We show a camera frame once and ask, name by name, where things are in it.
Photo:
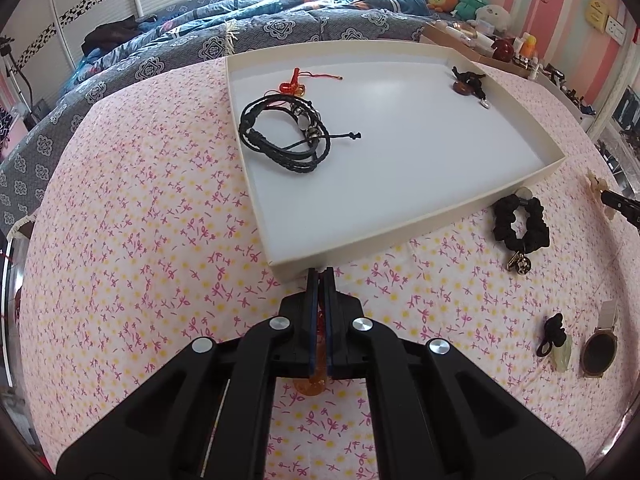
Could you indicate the black clothing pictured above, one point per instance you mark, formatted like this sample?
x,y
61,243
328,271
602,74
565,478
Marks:
x,y
112,35

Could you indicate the amber pendant with red knot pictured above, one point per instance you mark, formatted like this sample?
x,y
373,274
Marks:
x,y
295,87

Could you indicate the cardboard box with cosmetics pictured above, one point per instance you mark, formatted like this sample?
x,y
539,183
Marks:
x,y
450,40

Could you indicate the white wall outlet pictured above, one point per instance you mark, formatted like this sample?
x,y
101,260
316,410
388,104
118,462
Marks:
x,y
615,29

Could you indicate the blue floral duvet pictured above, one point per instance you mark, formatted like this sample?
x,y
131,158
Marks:
x,y
310,0

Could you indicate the orange bottle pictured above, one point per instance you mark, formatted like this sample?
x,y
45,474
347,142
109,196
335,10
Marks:
x,y
528,45

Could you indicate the cream hair clip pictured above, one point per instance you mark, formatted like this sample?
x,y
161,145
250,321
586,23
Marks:
x,y
596,184

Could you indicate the red round jar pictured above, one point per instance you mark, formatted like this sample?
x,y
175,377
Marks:
x,y
502,50

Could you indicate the black scrunchie with charm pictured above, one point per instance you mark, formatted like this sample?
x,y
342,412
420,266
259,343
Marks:
x,y
502,220

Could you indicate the yellow wall sign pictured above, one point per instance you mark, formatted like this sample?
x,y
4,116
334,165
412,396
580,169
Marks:
x,y
598,14

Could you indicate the white plush toy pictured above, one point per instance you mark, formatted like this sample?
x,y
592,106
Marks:
x,y
492,17

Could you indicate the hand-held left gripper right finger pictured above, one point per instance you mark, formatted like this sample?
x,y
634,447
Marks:
x,y
331,310

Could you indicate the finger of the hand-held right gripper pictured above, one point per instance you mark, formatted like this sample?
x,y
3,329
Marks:
x,y
622,205

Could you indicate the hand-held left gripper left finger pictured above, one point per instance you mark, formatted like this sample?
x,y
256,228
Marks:
x,y
312,310

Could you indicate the white shallow tray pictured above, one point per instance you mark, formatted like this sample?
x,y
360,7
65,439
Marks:
x,y
400,150

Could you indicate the white desk organizer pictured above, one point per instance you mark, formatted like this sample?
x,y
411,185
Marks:
x,y
570,95

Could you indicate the clear plastic drawer unit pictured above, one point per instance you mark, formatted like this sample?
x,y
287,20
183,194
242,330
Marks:
x,y
620,130

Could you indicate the garment steamer stand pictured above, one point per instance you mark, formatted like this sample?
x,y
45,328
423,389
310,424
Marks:
x,y
35,110

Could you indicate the green plush toy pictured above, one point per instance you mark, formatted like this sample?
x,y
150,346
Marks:
x,y
472,2

